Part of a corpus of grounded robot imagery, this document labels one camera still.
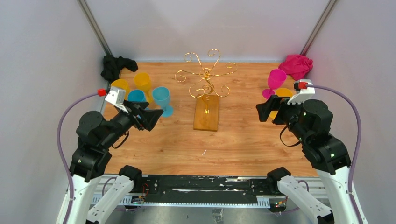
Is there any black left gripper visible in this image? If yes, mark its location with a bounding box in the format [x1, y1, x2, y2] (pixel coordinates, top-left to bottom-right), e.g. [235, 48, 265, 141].
[101, 98, 164, 147]

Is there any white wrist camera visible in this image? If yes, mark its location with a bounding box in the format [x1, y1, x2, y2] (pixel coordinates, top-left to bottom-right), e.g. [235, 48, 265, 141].
[97, 86, 130, 113]
[287, 79, 315, 105]

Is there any yellow wine glass taken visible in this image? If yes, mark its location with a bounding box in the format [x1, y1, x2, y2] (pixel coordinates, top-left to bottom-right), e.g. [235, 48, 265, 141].
[111, 79, 130, 99]
[134, 72, 154, 103]

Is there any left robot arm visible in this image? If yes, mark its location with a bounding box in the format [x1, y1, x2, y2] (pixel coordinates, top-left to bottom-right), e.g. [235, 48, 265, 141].
[56, 95, 164, 224]

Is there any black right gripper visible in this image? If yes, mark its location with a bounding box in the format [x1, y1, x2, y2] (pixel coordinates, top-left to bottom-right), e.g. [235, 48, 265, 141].
[255, 93, 310, 143]

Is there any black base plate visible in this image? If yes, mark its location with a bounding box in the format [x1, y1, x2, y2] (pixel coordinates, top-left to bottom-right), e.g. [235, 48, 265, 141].
[131, 175, 284, 204]

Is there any pink cloth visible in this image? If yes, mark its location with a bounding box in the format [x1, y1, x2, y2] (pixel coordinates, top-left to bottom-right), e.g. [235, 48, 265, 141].
[278, 55, 313, 81]

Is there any aluminium front rail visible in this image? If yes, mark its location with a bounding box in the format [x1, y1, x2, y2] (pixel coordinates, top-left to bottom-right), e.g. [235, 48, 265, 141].
[56, 173, 356, 224]

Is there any blue wine glass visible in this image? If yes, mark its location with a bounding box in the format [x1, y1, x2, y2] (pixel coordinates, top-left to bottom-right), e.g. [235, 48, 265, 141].
[127, 89, 146, 102]
[152, 86, 173, 117]

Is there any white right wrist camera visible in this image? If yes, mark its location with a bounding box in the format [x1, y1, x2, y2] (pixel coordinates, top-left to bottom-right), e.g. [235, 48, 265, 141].
[287, 79, 315, 105]

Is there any blue wine glass front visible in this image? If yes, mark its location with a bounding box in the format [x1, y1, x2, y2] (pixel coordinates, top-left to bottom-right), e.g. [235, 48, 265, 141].
[127, 89, 146, 102]

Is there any pink wine glass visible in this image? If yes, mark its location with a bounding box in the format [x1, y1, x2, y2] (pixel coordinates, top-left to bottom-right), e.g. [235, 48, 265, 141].
[262, 69, 287, 99]

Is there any gold wire wine glass rack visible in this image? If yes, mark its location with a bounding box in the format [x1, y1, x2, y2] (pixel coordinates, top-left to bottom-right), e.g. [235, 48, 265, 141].
[174, 49, 238, 132]

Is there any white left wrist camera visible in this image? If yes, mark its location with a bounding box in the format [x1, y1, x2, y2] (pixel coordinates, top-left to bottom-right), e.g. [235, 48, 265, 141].
[97, 86, 130, 113]

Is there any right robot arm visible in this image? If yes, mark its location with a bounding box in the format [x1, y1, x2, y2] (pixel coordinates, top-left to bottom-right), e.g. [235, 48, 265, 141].
[255, 95, 367, 224]

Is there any black cloth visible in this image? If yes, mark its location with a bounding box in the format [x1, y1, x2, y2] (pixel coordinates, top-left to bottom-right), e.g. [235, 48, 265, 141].
[100, 55, 138, 83]

